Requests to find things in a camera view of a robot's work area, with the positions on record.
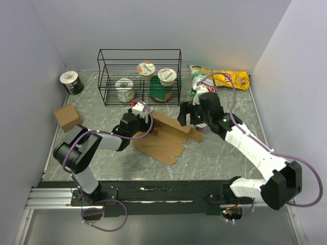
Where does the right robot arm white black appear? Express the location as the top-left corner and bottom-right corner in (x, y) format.
(177, 92), (302, 210)

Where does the brown cardboard box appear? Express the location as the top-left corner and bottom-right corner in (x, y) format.
(132, 111), (203, 165)

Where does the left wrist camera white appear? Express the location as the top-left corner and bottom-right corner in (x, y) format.
(131, 100), (152, 122)

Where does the black can white lid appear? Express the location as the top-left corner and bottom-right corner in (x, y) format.
(59, 71), (84, 95)

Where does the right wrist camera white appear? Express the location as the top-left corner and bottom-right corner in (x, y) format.
(192, 83), (208, 106)

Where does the white lidded cup lower shelf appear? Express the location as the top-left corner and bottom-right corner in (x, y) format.
(115, 78), (135, 103)

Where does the yogurt cup beige label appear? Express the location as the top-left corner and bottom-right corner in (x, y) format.
(158, 68), (177, 87)

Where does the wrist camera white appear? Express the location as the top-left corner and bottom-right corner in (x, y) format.
(131, 100), (152, 122)
(192, 83), (208, 106)

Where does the small purple yogurt cup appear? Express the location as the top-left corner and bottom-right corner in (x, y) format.
(195, 123), (207, 132)

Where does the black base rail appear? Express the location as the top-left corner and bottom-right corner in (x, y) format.
(37, 180), (252, 217)

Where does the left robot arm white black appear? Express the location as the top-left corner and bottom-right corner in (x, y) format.
(53, 111), (153, 205)

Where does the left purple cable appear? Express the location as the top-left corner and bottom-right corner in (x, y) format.
(62, 101), (154, 232)

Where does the small folded cardboard box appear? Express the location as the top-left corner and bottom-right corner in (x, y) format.
(54, 104), (83, 132)

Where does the yogurt cup orange label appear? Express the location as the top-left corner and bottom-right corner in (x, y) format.
(137, 62), (155, 81)

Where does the black wire rack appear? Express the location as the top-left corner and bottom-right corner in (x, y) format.
(97, 48), (182, 106)

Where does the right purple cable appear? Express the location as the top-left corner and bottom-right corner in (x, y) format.
(196, 72), (323, 223)

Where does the green Chuba chips bag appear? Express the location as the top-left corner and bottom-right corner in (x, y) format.
(187, 65), (216, 99)

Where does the yellow Lays chips bag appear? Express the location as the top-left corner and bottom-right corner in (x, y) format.
(212, 70), (250, 91)

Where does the purple cable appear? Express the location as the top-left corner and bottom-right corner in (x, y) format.
(62, 101), (154, 232)
(196, 72), (323, 223)

